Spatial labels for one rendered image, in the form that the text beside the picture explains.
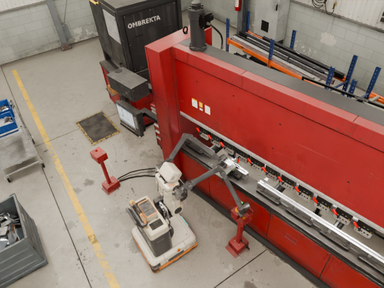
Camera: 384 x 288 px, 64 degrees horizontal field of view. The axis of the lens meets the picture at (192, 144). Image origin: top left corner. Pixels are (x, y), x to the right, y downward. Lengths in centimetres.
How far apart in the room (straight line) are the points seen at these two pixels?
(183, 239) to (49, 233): 200
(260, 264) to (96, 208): 250
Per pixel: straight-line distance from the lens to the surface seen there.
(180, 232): 412
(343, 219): 331
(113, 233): 464
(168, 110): 386
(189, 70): 350
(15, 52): 985
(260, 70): 305
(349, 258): 353
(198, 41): 336
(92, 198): 511
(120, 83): 371
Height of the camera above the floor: 381
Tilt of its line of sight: 43 degrees down
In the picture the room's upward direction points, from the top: 4 degrees counter-clockwise
